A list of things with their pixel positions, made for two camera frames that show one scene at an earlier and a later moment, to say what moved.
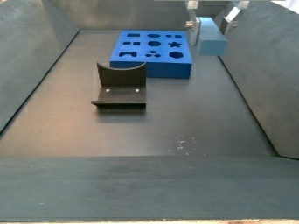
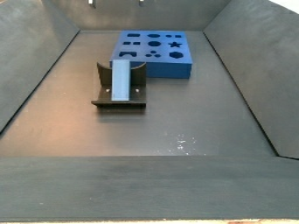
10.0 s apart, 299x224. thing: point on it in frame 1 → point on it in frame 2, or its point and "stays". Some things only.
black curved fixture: (121, 88) stays
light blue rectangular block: (212, 41) → (120, 76)
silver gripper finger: (228, 22) → (89, 2)
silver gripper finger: (194, 23) → (141, 3)
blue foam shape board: (162, 49) stays
